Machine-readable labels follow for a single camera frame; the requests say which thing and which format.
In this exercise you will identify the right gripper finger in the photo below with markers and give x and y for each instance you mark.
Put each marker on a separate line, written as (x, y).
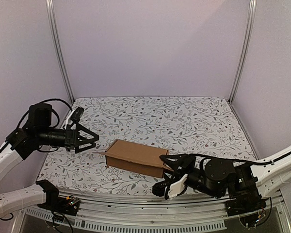
(180, 162)
(158, 189)

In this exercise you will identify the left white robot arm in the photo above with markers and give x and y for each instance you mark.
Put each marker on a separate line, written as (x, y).
(13, 152)

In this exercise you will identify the brown cardboard box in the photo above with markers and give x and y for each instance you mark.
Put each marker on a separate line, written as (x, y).
(137, 158)

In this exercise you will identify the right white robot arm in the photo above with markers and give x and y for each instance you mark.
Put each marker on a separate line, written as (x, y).
(247, 183)

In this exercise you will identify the right aluminium frame post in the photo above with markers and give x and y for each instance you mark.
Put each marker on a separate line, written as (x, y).
(244, 51)

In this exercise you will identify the aluminium frame post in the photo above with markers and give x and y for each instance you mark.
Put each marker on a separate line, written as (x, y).
(58, 50)
(244, 51)

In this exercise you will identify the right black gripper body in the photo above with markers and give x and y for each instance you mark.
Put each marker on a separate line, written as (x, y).
(182, 173)

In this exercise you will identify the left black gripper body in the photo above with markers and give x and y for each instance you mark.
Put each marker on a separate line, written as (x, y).
(46, 138)

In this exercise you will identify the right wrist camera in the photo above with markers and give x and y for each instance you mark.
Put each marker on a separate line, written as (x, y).
(176, 188)

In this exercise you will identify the aluminium front rail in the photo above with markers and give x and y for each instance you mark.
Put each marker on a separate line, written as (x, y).
(189, 213)

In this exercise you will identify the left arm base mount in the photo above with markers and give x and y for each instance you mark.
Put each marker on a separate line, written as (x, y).
(67, 206)

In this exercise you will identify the left aluminium frame post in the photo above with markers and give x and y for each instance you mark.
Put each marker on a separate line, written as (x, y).
(58, 50)

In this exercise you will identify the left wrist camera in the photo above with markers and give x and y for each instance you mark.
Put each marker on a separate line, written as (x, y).
(73, 118)

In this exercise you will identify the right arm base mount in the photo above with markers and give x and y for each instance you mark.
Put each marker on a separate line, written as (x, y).
(241, 206)

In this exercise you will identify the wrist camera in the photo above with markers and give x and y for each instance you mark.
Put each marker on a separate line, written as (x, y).
(176, 188)
(73, 118)

